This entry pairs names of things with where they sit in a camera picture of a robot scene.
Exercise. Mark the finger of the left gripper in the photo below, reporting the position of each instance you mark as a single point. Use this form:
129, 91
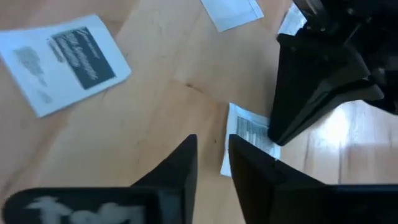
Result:
311, 81

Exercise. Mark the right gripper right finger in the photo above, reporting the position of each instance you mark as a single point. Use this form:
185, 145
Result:
311, 205

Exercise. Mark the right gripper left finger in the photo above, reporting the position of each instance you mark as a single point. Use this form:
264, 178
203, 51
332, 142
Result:
93, 207

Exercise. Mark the white text-printed packet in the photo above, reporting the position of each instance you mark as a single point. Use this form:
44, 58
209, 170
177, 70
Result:
252, 130

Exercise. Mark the white narrow bandage packet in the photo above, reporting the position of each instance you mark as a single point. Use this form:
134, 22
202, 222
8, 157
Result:
292, 20

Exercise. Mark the white gauze pad packet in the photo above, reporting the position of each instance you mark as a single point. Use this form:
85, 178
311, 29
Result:
231, 12

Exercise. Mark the BZK towelette packet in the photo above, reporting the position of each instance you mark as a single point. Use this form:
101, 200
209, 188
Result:
62, 62

